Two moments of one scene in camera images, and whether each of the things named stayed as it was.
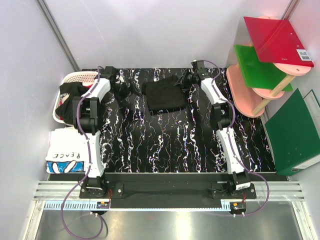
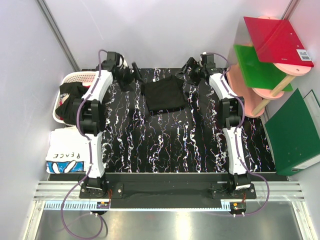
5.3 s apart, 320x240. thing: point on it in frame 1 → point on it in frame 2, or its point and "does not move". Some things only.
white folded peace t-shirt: [66, 151] does not move
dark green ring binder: [293, 133] does not move
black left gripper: [127, 92] → [125, 86]
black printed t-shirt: [163, 95] does not move
